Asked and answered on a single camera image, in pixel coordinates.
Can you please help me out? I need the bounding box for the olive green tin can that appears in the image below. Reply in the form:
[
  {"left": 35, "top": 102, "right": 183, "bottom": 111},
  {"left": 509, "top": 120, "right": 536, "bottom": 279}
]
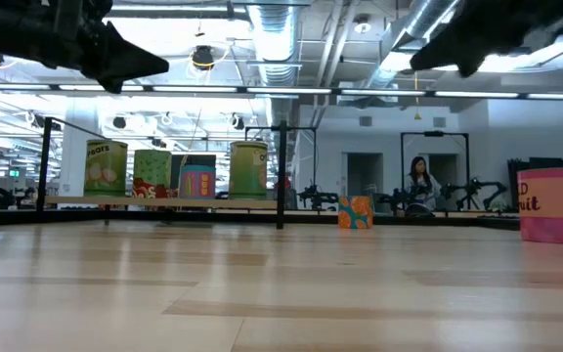
[{"left": 228, "top": 140, "right": 269, "bottom": 200}]

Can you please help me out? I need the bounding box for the small pink teal can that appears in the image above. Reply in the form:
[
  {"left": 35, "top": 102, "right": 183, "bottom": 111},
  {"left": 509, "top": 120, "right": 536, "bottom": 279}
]
[{"left": 178, "top": 164, "right": 217, "bottom": 200}]

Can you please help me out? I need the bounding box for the person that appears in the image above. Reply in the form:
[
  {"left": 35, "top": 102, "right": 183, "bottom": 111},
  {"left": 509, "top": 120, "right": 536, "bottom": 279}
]
[{"left": 405, "top": 155, "right": 443, "bottom": 216}]

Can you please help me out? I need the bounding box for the silver ceiling air duct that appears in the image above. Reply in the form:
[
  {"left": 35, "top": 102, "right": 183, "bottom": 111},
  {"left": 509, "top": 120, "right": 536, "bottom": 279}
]
[
  {"left": 246, "top": 0, "right": 303, "bottom": 88},
  {"left": 367, "top": 0, "right": 461, "bottom": 89}
]

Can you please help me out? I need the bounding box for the long LED light bar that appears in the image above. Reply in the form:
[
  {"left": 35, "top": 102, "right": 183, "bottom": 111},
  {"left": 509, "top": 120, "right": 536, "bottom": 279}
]
[{"left": 0, "top": 81, "right": 563, "bottom": 102}]

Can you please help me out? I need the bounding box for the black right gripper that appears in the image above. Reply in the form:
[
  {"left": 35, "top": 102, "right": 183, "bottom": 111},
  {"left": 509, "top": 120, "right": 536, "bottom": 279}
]
[{"left": 410, "top": 0, "right": 563, "bottom": 78}]

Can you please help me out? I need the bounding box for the black metal rig frame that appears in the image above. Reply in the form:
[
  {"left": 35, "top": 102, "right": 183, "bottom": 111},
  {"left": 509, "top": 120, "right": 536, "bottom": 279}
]
[
  {"left": 244, "top": 124, "right": 319, "bottom": 197},
  {"left": 400, "top": 130, "right": 470, "bottom": 211}
]

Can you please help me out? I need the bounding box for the wooden shelf black metal frame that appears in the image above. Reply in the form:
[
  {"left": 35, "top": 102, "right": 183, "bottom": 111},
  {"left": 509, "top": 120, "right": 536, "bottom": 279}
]
[{"left": 35, "top": 115, "right": 288, "bottom": 231}]

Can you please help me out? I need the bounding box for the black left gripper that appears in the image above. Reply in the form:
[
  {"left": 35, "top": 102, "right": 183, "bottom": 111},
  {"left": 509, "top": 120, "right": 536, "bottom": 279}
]
[{"left": 0, "top": 0, "right": 170, "bottom": 95}]

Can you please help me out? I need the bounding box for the green pears label can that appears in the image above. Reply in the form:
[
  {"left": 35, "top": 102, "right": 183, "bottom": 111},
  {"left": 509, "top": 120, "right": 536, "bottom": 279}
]
[{"left": 83, "top": 139, "right": 129, "bottom": 198}]

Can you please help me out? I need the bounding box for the black office chair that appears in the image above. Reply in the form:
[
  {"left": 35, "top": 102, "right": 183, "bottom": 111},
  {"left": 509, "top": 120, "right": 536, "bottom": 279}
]
[{"left": 405, "top": 202, "right": 434, "bottom": 217}]

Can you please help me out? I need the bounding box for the yellow hanging cord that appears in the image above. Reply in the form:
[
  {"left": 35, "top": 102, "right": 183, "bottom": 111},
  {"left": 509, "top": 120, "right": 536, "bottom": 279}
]
[{"left": 411, "top": 72, "right": 422, "bottom": 121}]

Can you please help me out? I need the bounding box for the pink fruit box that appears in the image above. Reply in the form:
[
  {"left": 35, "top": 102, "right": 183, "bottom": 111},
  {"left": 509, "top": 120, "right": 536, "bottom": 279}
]
[{"left": 516, "top": 167, "right": 563, "bottom": 245}]

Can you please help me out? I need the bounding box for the black overhead camera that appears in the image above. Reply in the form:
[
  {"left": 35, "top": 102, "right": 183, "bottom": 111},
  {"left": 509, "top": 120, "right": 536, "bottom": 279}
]
[{"left": 192, "top": 44, "right": 216, "bottom": 72}]

